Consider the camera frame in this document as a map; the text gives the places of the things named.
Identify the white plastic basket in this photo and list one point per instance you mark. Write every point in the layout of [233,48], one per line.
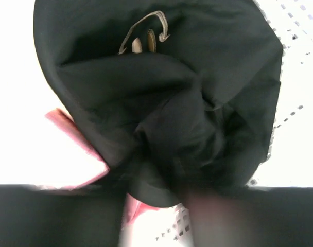
[34,153]

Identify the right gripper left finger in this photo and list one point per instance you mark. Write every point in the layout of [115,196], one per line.
[83,217]

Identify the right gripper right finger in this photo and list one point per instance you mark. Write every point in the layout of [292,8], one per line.
[250,217]

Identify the black hat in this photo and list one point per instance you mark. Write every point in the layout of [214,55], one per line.
[165,91]

